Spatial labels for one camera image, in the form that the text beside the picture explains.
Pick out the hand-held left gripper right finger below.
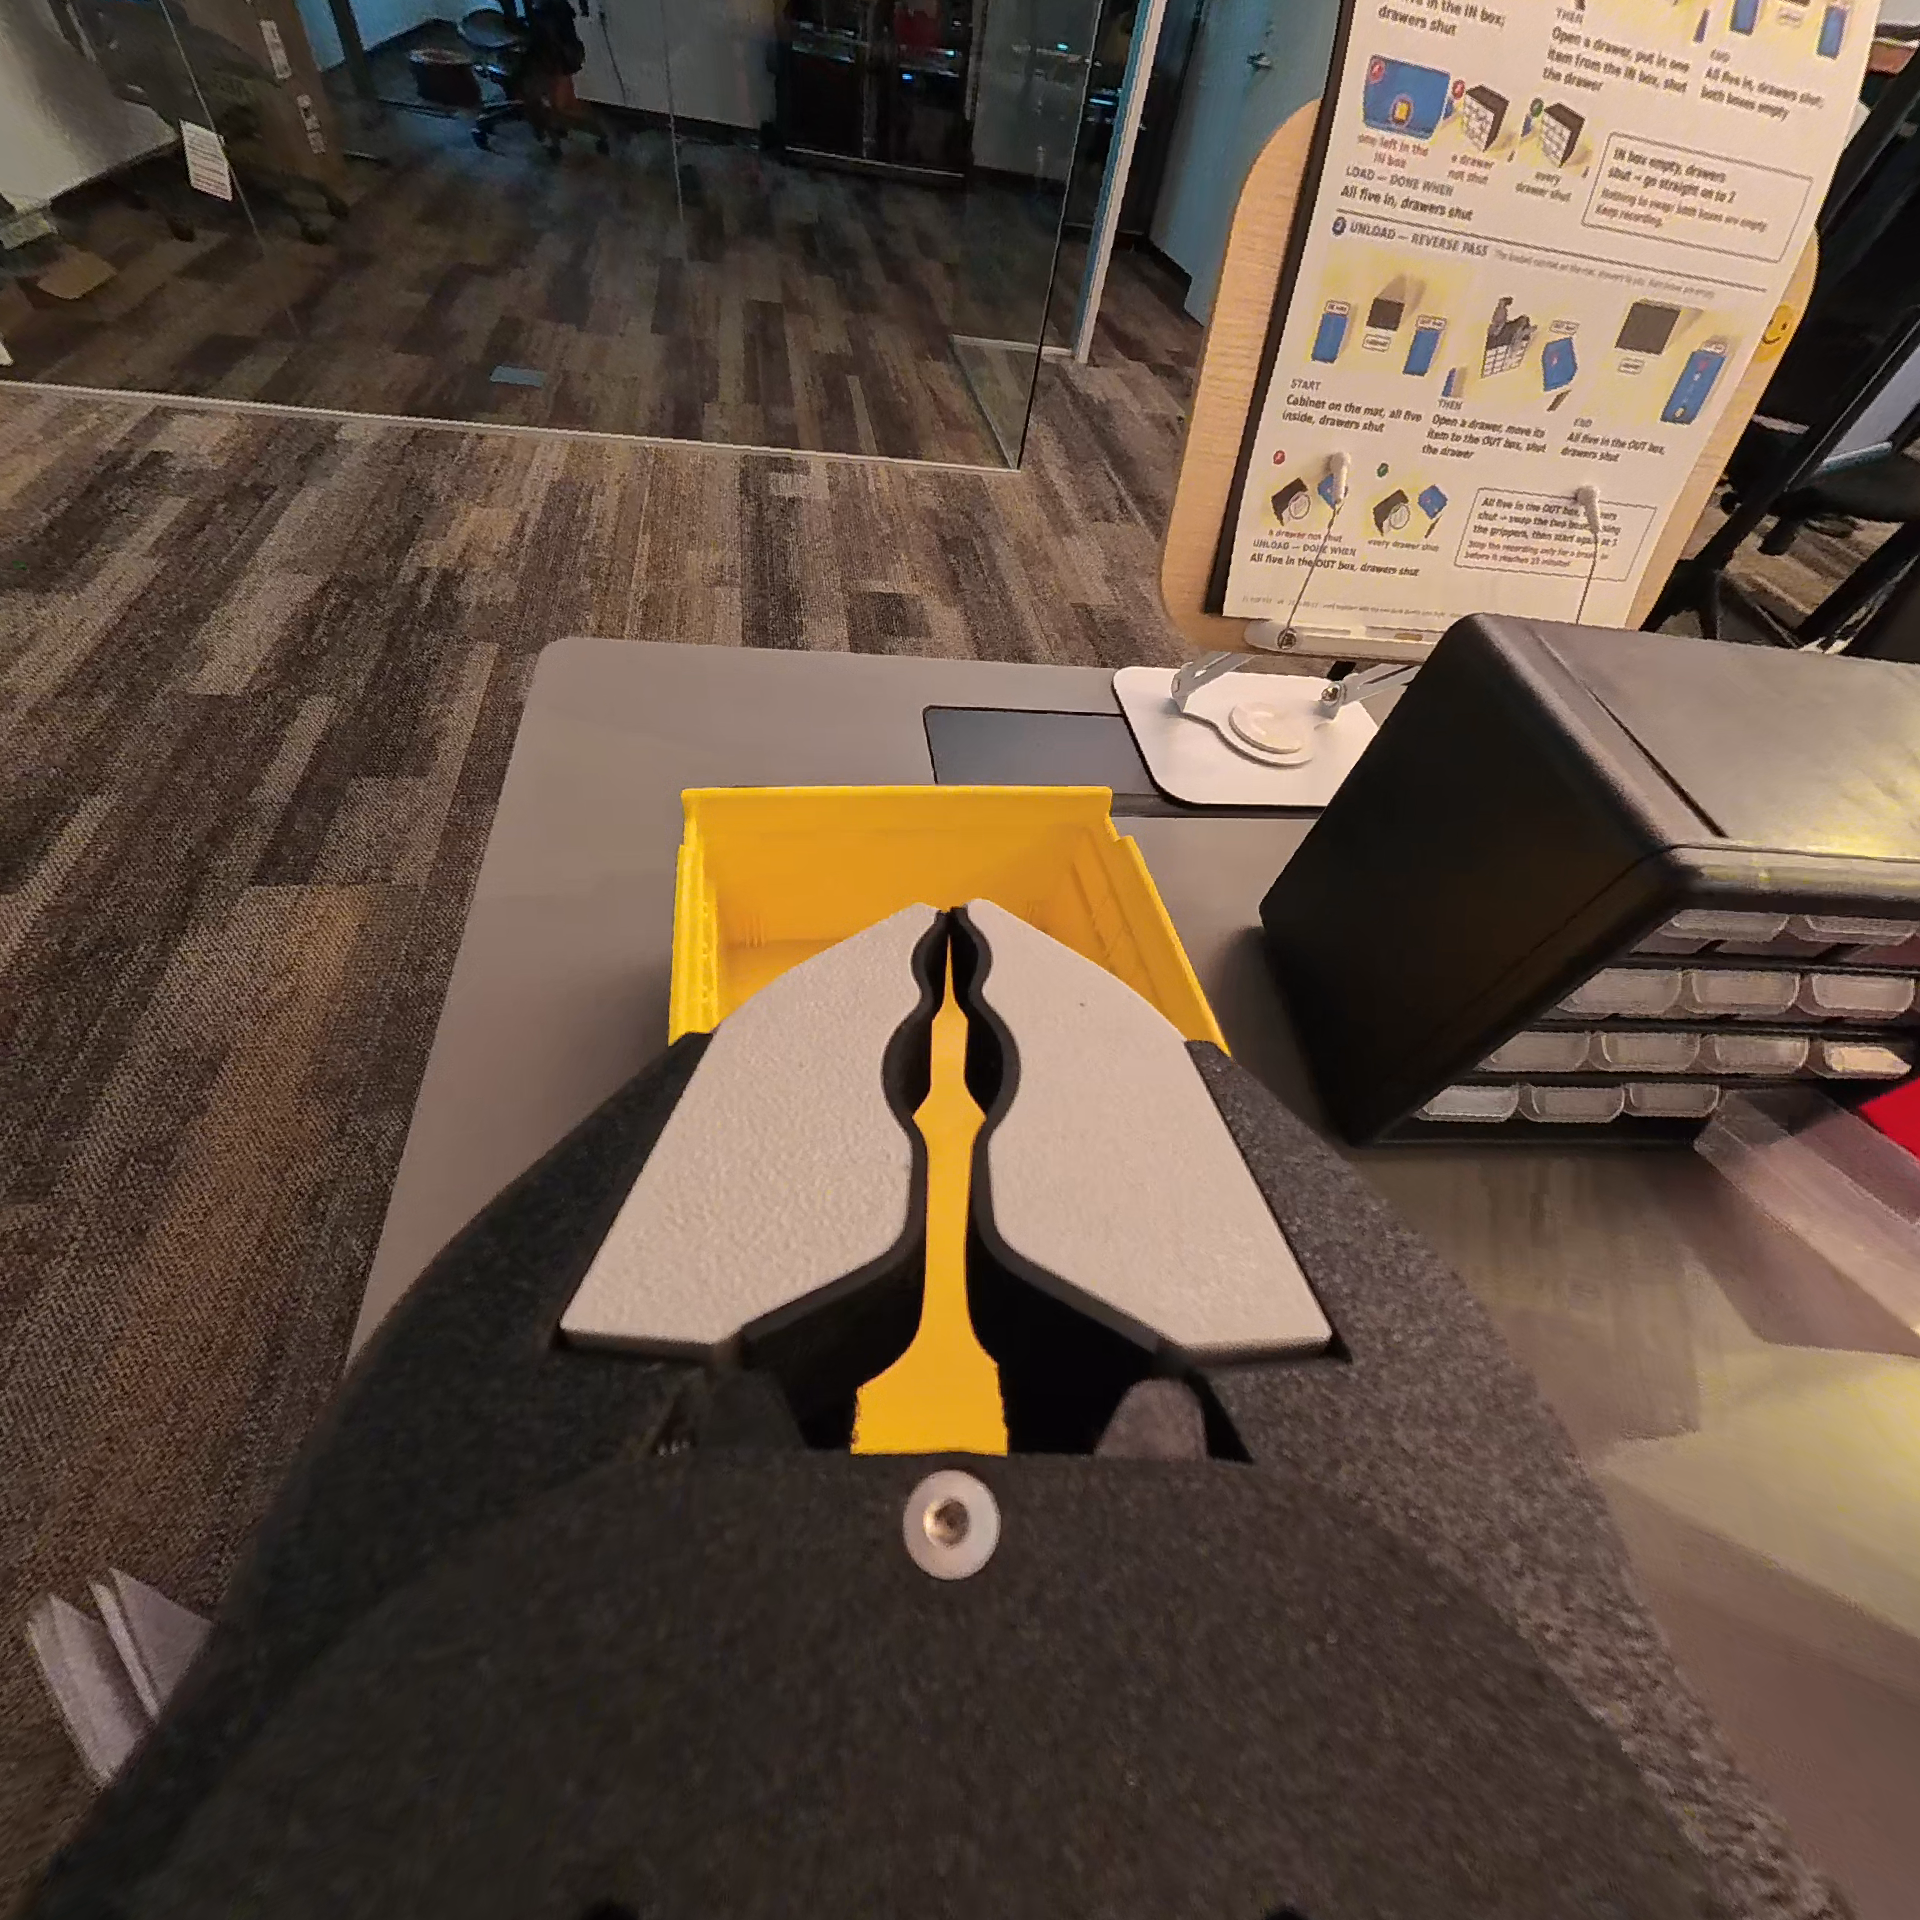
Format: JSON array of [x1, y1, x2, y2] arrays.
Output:
[[958, 896, 1336, 1456]]

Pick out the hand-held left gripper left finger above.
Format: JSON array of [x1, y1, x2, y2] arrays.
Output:
[[558, 902, 959, 1455]]

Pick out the yellow plastic bin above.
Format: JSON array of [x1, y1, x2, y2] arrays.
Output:
[[667, 784, 1231, 1456]]

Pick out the black drawer cabinet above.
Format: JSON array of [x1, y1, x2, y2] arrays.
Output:
[[1259, 613, 1920, 1150]]

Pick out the grid of clear drawers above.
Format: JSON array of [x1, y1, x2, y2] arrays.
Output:
[[1417, 909, 1920, 1128]]

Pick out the clear plastic drawer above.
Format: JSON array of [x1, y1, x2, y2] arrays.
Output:
[[1695, 1103, 1920, 1354]]

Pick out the white metal stand base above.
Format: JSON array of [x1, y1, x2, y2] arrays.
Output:
[[1113, 656, 1420, 808]]

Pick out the dark rectangular desk panel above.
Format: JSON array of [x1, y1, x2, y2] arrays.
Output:
[[920, 705, 1150, 789]]

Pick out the rounded wooden backing board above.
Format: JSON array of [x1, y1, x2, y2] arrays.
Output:
[[1161, 106, 1823, 634]]

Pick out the white paper sheets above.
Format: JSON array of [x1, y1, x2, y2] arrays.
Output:
[[27, 1569, 213, 1789]]

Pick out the instruction poster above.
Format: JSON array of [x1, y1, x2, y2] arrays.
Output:
[[1229, 0, 1883, 634]]

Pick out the dark storage shelf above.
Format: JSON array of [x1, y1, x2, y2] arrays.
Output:
[[773, 0, 975, 183]]

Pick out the black office chair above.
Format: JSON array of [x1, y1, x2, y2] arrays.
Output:
[[456, 0, 616, 154]]

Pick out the black computer monitor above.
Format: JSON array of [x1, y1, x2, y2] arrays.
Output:
[[1817, 46, 1920, 466]]

